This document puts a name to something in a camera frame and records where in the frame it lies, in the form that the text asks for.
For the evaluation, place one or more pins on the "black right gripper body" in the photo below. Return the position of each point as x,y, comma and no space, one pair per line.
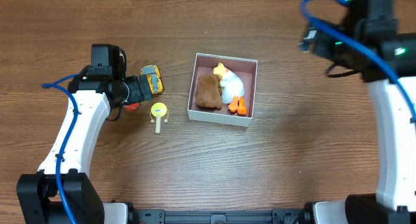
320,47

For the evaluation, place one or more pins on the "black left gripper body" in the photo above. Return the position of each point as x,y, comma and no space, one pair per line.
143,87

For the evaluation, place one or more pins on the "yellow toy bulldozer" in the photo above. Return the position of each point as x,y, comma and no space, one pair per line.
153,76

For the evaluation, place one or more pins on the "brown plush bear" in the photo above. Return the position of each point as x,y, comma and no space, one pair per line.
208,94

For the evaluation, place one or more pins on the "white plush duck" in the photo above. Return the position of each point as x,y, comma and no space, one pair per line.
232,89

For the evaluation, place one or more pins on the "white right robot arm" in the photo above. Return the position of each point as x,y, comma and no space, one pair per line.
386,62

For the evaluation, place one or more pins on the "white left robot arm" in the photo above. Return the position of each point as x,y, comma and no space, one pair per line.
61,191

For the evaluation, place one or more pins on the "red toy ball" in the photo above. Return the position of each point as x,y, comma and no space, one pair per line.
133,106

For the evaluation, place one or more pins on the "yellow wooden rattle drum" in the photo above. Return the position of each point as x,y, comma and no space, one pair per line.
158,115

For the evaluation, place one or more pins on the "white box pink interior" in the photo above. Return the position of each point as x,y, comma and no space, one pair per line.
244,68

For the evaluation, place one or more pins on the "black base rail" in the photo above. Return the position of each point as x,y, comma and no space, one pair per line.
274,216

